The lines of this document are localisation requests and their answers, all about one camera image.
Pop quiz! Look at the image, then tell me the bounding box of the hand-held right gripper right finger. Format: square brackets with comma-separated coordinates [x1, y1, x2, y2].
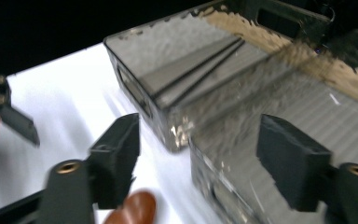
[255, 113, 334, 213]

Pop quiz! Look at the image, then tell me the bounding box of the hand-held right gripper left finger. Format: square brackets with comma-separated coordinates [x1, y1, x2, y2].
[88, 112, 142, 210]

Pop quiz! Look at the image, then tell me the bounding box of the brown wooden spoon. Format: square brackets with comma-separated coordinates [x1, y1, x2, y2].
[103, 189, 158, 224]

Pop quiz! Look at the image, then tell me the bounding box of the smoky clear plastic bin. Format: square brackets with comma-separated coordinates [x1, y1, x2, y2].
[103, 0, 337, 154]
[186, 29, 358, 224]

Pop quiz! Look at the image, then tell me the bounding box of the black chopstick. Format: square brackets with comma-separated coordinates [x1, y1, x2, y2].
[149, 36, 244, 98]
[156, 39, 247, 110]

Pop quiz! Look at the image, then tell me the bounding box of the beige wooden board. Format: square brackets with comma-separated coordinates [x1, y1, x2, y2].
[198, 7, 358, 110]

